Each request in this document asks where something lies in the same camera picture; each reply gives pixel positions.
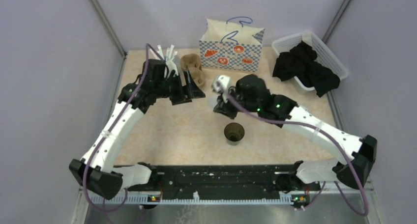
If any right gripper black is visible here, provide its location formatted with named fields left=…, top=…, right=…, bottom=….
left=214, top=86, right=261, bottom=120

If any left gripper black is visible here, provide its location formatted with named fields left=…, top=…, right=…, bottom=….
left=154, top=69, right=205, bottom=106

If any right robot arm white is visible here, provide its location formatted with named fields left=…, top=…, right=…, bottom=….
left=211, top=74, right=378, bottom=191

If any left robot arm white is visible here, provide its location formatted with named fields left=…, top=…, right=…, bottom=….
left=69, top=59, right=206, bottom=200

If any checkered paper takeout bag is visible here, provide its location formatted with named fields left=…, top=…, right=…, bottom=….
left=199, top=16, right=265, bottom=73

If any cardboard cup carrier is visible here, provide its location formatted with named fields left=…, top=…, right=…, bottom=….
left=180, top=54, right=206, bottom=89

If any white wrapped straws bundle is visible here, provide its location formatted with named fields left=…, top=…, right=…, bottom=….
left=154, top=45, right=179, bottom=78

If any black cloth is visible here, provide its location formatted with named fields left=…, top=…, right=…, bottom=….
left=272, top=41, right=341, bottom=97

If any white plastic basket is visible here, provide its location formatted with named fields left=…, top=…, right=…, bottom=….
left=271, top=32, right=349, bottom=97

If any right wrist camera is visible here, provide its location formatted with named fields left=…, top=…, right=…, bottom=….
left=211, top=75, right=232, bottom=93

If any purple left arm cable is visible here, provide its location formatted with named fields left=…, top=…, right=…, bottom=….
left=81, top=43, right=165, bottom=224

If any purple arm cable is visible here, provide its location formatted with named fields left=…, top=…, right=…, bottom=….
left=81, top=43, right=165, bottom=224
left=226, top=94, right=370, bottom=217

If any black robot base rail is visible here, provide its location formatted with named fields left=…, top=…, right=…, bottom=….
left=128, top=165, right=320, bottom=201

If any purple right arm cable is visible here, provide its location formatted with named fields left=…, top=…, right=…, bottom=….
left=226, top=94, right=370, bottom=217

